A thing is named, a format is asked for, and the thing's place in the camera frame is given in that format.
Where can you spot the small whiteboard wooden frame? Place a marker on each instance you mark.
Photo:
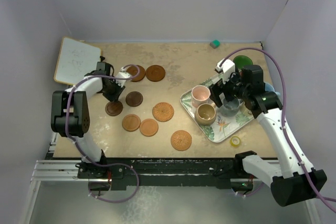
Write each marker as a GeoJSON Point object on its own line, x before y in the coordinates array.
{"type": "Point", "coordinates": [75, 60]}

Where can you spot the cream mug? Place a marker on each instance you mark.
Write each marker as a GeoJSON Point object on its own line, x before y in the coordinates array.
{"type": "Point", "coordinates": [244, 110]}

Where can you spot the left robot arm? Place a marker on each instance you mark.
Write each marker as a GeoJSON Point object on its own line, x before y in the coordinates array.
{"type": "Point", "coordinates": [70, 112]}

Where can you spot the grey blue mug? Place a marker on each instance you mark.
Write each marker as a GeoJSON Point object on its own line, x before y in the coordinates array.
{"type": "Point", "coordinates": [230, 108]}

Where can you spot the light blue mug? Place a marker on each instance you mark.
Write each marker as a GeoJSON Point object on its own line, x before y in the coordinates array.
{"type": "Point", "coordinates": [270, 88]}

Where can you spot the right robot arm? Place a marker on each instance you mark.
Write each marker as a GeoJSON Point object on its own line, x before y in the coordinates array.
{"type": "Point", "coordinates": [296, 179]}

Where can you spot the dark walnut coaster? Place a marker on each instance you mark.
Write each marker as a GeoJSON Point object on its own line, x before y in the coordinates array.
{"type": "Point", "coordinates": [113, 108]}
{"type": "Point", "coordinates": [134, 98]}

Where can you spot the brown ringed wood coaster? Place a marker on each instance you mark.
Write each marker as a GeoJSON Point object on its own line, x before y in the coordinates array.
{"type": "Point", "coordinates": [155, 73]}

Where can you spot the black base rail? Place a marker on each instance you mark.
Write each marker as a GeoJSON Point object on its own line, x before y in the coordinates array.
{"type": "Point", "coordinates": [144, 171]}

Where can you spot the tan ceramic mug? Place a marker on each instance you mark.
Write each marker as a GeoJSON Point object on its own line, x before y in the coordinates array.
{"type": "Point", "coordinates": [205, 115]}

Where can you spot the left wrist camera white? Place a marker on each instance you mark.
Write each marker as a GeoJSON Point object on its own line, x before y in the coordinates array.
{"type": "Point", "coordinates": [122, 77]}

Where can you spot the aluminium frame rail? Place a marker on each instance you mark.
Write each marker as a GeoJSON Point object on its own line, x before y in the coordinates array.
{"type": "Point", "coordinates": [55, 170]}

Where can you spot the green eraser block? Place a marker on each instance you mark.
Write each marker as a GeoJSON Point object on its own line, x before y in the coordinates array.
{"type": "Point", "coordinates": [215, 44]}

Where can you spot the light wood coaster smooth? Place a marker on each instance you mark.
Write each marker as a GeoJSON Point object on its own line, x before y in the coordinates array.
{"type": "Point", "coordinates": [149, 127]}

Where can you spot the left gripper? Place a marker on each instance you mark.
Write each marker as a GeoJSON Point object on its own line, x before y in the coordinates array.
{"type": "Point", "coordinates": [115, 96]}

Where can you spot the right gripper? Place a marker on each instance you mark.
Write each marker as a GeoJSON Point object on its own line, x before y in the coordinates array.
{"type": "Point", "coordinates": [219, 87]}

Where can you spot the woven rattan coaster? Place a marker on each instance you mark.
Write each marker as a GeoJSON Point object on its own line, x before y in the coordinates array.
{"type": "Point", "coordinates": [181, 140]}
{"type": "Point", "coordinates": [163, 111]}

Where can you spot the pink mug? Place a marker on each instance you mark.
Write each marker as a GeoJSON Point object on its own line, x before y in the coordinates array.
{"type": "Point", "coordinates": [201, 95]}

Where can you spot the green cup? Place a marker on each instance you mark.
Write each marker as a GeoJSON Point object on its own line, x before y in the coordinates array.
{"type": "Point", "coordinates": [241, 60]}

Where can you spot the yellow tape roll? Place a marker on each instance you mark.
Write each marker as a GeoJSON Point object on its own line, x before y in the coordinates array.
{"type": "Point", "coordinates": [235, 141]}

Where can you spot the light wood rimmed coaster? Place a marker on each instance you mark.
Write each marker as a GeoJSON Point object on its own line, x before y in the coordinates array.
{"type": "Point", "coordinates": [131, 122]}

